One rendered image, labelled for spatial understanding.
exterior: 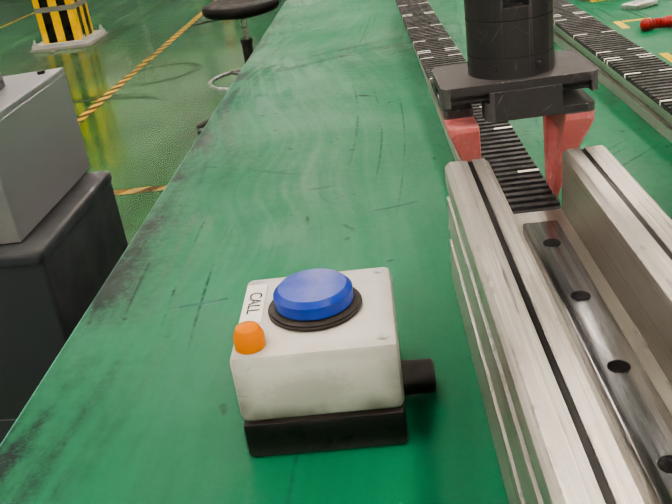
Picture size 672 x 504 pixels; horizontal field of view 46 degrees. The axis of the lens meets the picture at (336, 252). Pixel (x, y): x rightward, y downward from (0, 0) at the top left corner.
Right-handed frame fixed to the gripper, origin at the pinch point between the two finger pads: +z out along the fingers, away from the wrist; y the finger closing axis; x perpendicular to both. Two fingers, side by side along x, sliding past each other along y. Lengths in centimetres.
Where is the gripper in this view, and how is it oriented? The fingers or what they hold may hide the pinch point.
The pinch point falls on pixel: (515, 193)
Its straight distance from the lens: 59.3
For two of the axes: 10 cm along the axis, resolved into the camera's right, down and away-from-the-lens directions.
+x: 0.1, -4.3, 9.0
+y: 9.9, -1.2, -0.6
